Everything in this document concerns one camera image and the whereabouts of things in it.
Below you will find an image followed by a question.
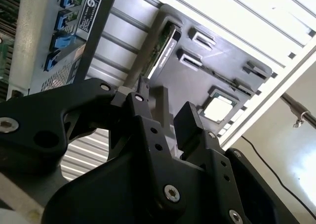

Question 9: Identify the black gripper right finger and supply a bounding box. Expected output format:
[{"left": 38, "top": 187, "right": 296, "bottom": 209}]
[{"left": 172, "top": 101, "right": 296, "bottom": 224}]

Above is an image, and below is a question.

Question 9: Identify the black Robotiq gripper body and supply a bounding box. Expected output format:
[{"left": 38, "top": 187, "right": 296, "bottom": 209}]
[{"left": 41, "top": 151, "right": 232, "bottom": 224}]

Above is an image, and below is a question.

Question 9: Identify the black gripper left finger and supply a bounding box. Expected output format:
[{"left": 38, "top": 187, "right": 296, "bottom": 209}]
[{"left": 0, "top": 76, "right": 188, "bottom": 211}]

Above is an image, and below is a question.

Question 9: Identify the green and black graphics card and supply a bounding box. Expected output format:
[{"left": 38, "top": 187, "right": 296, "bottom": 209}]
[{"left": 144, "top": 21, "right": 180, "bottom": 80}]

